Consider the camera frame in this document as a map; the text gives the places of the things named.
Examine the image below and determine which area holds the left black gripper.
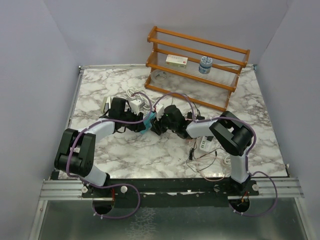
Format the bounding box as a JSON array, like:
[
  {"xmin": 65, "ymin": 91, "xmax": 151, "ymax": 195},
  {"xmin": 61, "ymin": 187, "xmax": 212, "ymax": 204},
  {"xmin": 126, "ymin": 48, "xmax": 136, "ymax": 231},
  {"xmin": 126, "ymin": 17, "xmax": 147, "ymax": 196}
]
[{"xmin": 120, "ymin": 107, "xmax": 146, "ymax": 133}]

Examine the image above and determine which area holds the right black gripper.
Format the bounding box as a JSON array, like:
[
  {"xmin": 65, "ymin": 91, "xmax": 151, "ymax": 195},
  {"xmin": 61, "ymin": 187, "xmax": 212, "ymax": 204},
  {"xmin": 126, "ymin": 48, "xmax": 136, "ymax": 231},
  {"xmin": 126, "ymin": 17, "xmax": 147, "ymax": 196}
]
[{"xmin": 150, "ymin": 111, "xmax": 177, "ymax": 136}]

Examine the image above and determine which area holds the teal power strip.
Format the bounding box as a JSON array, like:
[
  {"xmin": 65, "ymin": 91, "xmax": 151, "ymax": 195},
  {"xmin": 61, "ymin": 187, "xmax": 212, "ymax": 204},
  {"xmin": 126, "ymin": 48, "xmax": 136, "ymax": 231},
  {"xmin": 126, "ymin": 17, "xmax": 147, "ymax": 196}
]
[{"xmin": 139, "ymin": 112, "xmax": 156, "ymax": 135}]

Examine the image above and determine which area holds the black power adapter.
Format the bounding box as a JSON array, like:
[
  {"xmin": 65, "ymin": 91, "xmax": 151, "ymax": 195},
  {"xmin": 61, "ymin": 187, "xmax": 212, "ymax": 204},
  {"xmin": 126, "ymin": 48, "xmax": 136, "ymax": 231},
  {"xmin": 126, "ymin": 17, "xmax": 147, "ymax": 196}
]
[{"xmin": 185, "ymin": 111, "xmax": 205, "ymax": 121}]

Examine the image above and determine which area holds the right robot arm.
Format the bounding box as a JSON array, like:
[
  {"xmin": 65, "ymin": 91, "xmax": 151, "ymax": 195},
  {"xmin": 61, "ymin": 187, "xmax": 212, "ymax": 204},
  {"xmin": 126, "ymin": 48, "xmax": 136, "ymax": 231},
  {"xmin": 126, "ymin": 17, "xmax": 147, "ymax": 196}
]
[{"xmin": 152, "ymin": 105, "xmax": 257, "ymax": 196}]

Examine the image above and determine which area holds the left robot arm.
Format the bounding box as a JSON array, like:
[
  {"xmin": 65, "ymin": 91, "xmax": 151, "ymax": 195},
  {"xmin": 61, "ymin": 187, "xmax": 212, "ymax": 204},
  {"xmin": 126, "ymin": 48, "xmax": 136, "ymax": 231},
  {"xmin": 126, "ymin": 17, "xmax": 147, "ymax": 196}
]
[{"xmin": 54, "ymin": 97, "xmax": 163, "ymax": 198}]

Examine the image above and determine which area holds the grey white stapler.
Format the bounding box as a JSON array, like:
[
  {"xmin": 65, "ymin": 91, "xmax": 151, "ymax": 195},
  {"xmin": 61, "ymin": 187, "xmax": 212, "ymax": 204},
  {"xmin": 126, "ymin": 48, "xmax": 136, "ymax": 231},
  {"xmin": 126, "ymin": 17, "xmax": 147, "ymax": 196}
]
[{"xmin": 100, "ymin": 96, "xmax": 112, "ymax": 113}]

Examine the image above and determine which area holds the white power strip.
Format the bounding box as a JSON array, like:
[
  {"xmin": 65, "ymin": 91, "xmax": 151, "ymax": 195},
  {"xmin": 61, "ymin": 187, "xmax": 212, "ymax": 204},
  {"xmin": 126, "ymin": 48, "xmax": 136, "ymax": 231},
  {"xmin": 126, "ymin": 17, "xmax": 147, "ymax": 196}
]
[{"xmin": 199, "ymin": 136, "xmax": 214, "ymax": 153}]

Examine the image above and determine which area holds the clear tape roll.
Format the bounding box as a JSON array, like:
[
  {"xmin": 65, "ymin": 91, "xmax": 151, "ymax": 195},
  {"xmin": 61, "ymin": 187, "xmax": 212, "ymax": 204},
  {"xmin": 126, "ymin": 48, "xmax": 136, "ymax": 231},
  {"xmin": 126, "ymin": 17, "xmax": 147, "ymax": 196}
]
[{"xmin": 150, "ymin": 69, "xmax": 167, "ymax": 82}]

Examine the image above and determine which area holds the white cardboard box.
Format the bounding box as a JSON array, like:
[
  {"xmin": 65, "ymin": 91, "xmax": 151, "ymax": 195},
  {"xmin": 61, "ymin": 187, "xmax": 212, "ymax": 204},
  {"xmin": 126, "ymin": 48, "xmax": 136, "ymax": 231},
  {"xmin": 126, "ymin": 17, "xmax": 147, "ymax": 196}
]
[{"xmin": 165, "ymin": 54, "xmax": 188, "ymax": 69}]

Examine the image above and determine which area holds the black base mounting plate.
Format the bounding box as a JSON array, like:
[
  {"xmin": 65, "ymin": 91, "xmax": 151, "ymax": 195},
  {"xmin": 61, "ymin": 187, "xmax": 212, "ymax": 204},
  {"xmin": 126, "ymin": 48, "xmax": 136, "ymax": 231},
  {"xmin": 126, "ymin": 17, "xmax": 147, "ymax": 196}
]
[{"xmin": 81, "ymin": 176, "xmax": 261, "ymax": 208}]

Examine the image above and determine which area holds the orange wooden shelf rack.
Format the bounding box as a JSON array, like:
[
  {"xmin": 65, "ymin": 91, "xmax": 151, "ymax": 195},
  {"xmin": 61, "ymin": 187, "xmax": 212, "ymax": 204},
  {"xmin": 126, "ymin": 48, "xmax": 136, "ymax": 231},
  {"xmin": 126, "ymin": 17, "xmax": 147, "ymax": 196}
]
[{"xmin": 144, "ymin": 26, "xmax": 251, "ymax": 111}]

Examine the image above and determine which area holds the blue lidded jar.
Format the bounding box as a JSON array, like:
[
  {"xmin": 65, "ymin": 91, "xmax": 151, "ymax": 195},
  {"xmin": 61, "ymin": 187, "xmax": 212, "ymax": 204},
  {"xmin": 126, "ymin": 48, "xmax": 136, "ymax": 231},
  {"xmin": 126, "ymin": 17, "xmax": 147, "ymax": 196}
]
[{"xmin": 198, "ymin": 56, "xmax": 213, "ymax": 74}]

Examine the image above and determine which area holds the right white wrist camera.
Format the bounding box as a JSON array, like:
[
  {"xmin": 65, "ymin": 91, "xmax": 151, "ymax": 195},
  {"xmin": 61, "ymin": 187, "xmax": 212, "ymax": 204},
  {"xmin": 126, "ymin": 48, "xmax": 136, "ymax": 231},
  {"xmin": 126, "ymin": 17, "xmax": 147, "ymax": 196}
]
[{"xmin": 154, "ymin": 103, "xmax": 165, "ymax": 120}]

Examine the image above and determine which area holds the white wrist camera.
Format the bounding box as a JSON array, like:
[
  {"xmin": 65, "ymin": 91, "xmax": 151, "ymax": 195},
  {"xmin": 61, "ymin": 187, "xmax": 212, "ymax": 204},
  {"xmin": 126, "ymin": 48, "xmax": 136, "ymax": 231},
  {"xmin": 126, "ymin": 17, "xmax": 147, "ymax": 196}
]
[
  {"xmin": 154, "ymin": 103, "xmax": 165, "ymax": 120},
  {"xmin": 129, "ymin": 99, "xmax": 145, "ymax": 115}
]

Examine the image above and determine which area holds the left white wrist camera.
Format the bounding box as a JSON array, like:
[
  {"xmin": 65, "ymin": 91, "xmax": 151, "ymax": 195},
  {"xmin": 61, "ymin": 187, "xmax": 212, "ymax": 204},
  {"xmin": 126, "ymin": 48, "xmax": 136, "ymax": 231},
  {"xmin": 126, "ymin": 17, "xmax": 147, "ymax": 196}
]
[{"xmin": 129, "ymin": 99, "xmax": 145, "ymax": 115}]

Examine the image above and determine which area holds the white coiled power cord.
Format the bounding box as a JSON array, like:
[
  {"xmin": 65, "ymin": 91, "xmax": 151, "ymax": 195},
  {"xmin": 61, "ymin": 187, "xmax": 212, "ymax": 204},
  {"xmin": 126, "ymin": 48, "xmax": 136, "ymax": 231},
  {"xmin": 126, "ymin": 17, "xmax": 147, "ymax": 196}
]
[{"xmin": 126, "ymin": 86, "xmax": 154, "ymax": 111}]

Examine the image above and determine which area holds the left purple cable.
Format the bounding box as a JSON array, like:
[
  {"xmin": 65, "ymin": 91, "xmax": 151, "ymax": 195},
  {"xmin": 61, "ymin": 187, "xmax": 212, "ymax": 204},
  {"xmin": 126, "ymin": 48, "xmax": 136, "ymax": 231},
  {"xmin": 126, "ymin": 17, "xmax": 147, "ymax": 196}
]
[{"xmin": 65, "ymin": 92, "xmax": 154, "ymax": 220}]

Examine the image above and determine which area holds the black thin cable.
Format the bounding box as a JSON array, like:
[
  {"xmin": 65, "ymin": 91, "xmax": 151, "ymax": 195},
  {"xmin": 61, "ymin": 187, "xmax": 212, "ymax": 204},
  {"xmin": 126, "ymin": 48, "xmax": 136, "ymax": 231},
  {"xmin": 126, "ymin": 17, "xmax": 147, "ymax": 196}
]
[{"xmin": 186, "ymin": 147, "xmax": 226, "ymax": 178}]

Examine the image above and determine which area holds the aluminium rail frame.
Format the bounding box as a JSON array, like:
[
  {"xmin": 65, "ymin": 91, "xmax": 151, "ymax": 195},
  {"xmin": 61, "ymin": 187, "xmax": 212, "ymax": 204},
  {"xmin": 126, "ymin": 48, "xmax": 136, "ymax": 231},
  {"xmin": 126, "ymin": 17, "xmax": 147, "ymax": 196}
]
[{"xmin": 39, "ymin": 179, "xmax": 83, "ymax": 201}]

